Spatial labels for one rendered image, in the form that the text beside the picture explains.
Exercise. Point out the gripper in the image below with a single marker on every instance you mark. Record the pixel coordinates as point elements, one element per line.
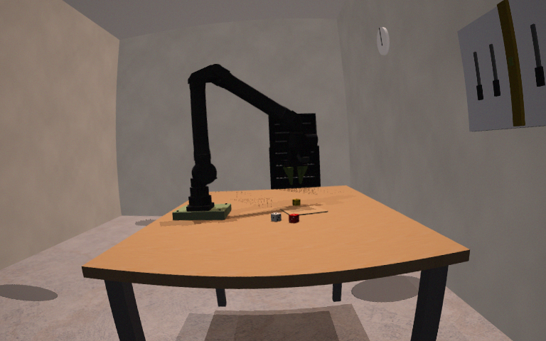
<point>289,169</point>

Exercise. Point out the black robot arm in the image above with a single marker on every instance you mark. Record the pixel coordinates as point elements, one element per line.
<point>205,171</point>

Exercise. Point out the white die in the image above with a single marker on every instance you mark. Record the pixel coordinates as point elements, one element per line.
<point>275,217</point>

